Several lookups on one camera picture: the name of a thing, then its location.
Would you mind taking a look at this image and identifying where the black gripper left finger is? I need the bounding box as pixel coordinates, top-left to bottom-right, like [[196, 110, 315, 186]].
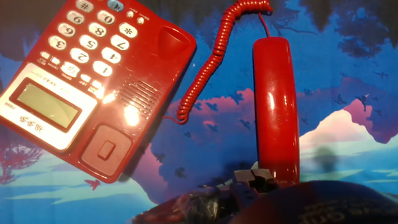
[[133, 169, 254, 224]]

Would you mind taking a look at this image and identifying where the red telephone base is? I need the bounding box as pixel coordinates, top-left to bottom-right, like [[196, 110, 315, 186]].
[[0, 0, 198, 184]]

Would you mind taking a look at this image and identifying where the red telephone handset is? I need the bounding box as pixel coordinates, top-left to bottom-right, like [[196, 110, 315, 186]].
[[252, 36, 301, 186]]

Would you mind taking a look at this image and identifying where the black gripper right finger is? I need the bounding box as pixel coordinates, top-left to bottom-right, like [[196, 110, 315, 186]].
[[251, 167, 279, 192]]

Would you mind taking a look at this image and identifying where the red coiled phone cord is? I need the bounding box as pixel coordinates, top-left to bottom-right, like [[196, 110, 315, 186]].
[[163, 0, 274, 125]]

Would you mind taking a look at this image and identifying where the blue landscape printed cloth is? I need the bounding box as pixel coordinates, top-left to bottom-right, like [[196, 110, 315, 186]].
[[0, 0, 398, 224]]

